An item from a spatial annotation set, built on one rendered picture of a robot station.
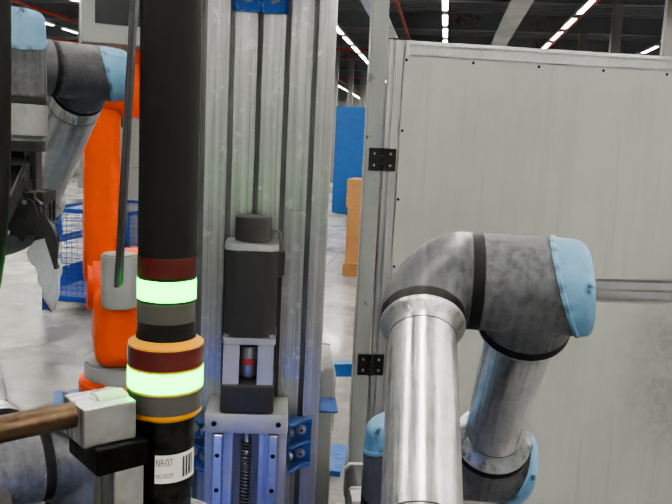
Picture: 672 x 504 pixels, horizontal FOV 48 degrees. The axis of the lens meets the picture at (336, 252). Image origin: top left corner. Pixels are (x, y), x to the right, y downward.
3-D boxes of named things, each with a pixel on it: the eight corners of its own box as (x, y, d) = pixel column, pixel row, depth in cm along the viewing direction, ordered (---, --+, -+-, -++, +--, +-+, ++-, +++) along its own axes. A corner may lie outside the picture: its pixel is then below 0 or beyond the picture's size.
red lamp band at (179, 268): (153, 282, 41) (154, 260, 41) (126, 272, 43) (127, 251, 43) (207, 277, 43) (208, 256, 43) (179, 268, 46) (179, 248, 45)
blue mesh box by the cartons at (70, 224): (39, 310, 706) (38, 205, 691) (100, 285, 830) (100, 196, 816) (129, 317, 694) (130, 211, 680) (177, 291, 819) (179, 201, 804)
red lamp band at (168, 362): (148, 378, 41) (148, 356, 41) (114, 358, 44) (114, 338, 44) (217, 365, 44) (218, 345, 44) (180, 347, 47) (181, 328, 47)
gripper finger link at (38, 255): (83, 295, 99) (56, 229, 97) (72, 305, 93) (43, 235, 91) (60, 303, 98) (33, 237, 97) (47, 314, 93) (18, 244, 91)
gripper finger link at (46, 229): (71, 263, 93) (43, 196, 92) (68, 265, 92) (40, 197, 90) (34, 276, 93) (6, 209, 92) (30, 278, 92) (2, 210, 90)
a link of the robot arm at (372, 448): (361, 475, 128) (365, 399, 126) (440, 481, 127) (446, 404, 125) (357, 509, 116) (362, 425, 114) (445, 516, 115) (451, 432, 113)
